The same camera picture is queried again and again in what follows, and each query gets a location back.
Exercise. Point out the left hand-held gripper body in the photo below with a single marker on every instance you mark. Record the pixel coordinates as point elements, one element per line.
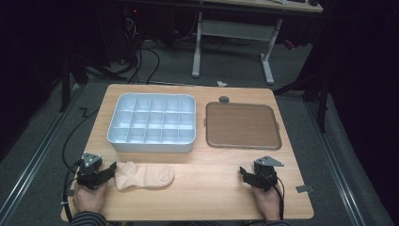
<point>91,163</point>

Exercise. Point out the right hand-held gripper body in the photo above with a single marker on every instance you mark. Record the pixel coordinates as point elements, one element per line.
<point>266,172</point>

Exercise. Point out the peach sock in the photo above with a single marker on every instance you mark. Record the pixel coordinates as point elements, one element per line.
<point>144,175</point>

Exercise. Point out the person's left hand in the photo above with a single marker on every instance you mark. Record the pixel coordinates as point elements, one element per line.
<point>89,199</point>

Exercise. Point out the person's right hand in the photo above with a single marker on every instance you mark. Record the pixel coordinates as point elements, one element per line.
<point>268,204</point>

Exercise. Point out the grey tape piece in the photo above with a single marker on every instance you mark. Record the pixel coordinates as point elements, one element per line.
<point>69,192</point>
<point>304,188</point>

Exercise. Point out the brown tray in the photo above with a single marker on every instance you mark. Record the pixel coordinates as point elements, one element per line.
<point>243,125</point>

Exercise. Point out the white divided storage box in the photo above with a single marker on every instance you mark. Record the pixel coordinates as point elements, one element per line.
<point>152,122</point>

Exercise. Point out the grey round table grommet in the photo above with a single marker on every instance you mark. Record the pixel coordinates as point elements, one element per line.
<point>224,99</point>

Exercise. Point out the black stand legs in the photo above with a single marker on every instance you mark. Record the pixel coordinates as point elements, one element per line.
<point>323,103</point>

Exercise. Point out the white crumpled paper scrap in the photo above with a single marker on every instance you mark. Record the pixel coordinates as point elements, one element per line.
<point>221,83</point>

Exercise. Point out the background desk with white legs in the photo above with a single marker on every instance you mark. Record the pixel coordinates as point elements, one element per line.
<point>235,29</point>

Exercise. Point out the metal floor rail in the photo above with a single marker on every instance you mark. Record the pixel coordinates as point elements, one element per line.
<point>332,163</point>
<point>34,163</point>

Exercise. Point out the black stand post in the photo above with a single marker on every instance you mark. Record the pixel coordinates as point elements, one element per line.
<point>65,84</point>

